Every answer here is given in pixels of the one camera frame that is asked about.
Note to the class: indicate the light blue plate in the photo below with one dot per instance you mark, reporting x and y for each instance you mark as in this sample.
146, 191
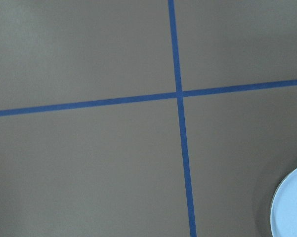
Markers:
283, 211

